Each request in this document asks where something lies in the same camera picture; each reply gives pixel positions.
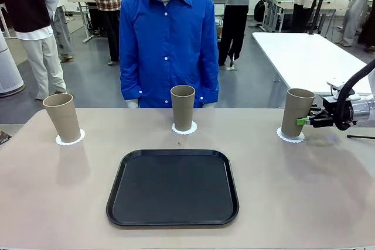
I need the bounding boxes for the person in black top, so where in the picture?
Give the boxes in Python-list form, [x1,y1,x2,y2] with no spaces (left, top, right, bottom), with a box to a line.
[0,0,70,101]

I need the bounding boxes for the person's right forearm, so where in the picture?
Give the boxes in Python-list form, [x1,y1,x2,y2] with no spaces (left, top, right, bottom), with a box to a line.
[119,56,143,109]

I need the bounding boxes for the black plastic tray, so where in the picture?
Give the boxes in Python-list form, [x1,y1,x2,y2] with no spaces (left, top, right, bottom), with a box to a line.
[105,149,240,227]

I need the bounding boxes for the person in grey trousers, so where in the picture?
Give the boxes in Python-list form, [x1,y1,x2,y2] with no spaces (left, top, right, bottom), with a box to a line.
[43,0,74,63]

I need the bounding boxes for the tan paper cup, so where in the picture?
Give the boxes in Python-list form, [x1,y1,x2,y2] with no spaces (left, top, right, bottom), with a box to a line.
[281,88,316,138]
[171,85,196,132]
[42,93,81,142]

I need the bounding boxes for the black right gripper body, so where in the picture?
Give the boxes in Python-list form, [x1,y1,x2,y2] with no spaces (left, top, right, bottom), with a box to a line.
[321,95,357,128]

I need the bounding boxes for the white background table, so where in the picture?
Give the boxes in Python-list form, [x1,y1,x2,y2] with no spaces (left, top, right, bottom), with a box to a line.
[251,32,375,109]

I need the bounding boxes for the black tripod pole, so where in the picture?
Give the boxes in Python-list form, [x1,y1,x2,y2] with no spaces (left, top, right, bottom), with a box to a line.
[307,0,335,36]

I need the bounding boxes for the white doily coaster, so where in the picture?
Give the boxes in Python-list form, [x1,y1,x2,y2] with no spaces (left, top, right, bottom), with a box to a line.
[276,126,306,145]
[171,120,199,136]
[55,128,86,147]

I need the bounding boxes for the person in blue shirt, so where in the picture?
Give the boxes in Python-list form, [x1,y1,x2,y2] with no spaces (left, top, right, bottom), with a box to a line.
[119,0,220,109]

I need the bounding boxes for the white cylindrical air purifier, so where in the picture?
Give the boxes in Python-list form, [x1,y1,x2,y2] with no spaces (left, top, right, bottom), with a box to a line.
[0,32,25,97]

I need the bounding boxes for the person in grey shirt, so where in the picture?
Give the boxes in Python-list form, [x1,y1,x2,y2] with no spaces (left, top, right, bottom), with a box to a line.
[217,0,267,70]

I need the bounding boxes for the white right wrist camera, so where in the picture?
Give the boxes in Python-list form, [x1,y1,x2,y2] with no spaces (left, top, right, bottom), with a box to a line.
[326,81,362,102]

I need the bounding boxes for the person's left forearm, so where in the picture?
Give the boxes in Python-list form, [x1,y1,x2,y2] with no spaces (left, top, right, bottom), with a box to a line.
[200,56,220,109]

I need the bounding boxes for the grey background workbench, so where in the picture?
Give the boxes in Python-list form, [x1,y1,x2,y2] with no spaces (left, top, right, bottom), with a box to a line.
[261,0,350,33]

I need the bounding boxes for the person in yellow top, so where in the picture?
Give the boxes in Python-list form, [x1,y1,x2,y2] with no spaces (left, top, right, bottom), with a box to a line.
[335,0,375,47]

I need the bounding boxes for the black backpack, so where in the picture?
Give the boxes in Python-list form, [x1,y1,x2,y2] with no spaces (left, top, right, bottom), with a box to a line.
[253,0,267,23]

